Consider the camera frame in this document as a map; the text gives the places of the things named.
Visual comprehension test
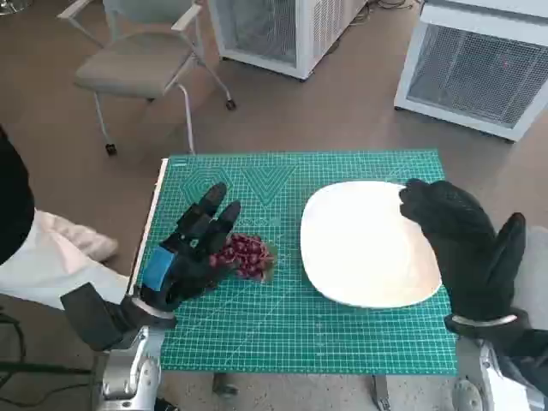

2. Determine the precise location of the white plate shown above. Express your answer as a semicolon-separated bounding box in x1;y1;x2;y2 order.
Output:
299;180;443;309

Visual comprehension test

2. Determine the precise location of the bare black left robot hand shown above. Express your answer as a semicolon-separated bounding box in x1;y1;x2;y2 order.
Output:
136;182;243;313

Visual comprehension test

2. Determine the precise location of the metal table leg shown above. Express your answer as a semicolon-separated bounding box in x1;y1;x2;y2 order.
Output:
211;372;240;397
371;375;393;411

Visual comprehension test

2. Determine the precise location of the wide white mesh cabinet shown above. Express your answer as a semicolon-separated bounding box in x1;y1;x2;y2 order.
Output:
393;0;548;143

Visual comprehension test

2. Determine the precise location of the green cutting mat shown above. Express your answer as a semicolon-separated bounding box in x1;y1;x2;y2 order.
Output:
156;148;458;377

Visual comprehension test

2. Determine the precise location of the grey chair with castors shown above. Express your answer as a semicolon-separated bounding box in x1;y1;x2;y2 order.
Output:
57;0;239;156

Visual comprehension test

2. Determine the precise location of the red toy grape bunch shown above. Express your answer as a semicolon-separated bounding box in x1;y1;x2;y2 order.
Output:
209;233;277;283

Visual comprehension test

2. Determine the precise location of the black floor stand bar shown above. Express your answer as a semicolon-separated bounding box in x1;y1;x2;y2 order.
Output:
0;360;93;376

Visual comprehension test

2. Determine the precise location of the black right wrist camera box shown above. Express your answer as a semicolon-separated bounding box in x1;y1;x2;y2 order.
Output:
494;314;548;382

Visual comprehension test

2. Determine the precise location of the person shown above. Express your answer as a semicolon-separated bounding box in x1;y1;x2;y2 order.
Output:
0;123;129;310

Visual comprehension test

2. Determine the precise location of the narrow white mesh cabinet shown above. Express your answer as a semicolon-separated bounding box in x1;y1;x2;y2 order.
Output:
207;0;372;81

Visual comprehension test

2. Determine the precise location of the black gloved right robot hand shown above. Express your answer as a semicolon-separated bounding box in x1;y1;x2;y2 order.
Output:
397;178;527;321

